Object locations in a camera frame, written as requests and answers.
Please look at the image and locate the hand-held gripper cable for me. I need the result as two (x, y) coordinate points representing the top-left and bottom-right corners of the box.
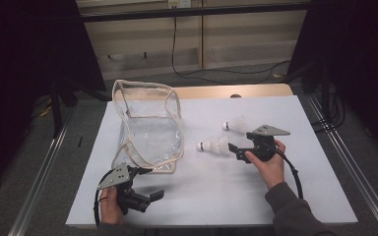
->
(265, 142), (304, 201)
(93, 169), (117, 228)

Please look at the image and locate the right hand-held gripper cable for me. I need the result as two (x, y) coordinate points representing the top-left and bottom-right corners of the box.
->
(265, 142), (304, 201)

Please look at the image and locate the white table cover board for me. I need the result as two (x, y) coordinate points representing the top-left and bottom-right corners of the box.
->
(64, 94), (358, 229)

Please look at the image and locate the black horizontal bar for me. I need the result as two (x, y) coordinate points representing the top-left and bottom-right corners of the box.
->
(80, 3), (309, 23)

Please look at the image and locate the person's left hand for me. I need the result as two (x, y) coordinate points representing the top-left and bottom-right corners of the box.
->
(98, 186), (124, 226)

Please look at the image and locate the bundle of black cables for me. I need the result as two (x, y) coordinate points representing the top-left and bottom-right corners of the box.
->
(311, 85), (347, 134)

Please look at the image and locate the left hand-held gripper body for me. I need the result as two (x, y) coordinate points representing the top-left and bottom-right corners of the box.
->
(96, 162), (152, 216)

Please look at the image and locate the black metal stand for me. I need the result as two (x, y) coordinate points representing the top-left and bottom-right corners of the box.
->
(49, 78), (80, 139)

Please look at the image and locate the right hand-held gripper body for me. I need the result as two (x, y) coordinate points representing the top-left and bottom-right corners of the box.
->
(235, 124), (291, 164)

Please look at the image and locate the black floor cable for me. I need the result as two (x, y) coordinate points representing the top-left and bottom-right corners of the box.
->
(171, 15), (292, 86)

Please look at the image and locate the black curtain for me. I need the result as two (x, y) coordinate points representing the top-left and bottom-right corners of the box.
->
(288, 0), (378, 161)
(0, 0), (106, 198)

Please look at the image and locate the wooden table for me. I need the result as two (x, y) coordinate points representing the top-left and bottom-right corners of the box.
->
(112, 83), (294, 101)

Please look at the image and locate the metal floor rail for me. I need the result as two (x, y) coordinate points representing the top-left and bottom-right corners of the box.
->
(8, 121), (70, 236)
(306, 94), (378, 236)

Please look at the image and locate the person's right hand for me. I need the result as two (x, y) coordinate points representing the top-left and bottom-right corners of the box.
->
(244, 140), (286, 191)

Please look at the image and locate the left hand-held gripper cable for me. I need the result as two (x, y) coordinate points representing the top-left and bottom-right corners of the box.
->
(93, 169), (117, 228)

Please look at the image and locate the clear plastic bag beige trim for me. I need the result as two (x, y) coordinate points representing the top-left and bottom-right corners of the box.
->
(110, 79), (185, 175)

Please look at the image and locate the white wall socket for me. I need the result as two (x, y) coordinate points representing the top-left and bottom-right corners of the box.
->
(167, 0), (192, 9)

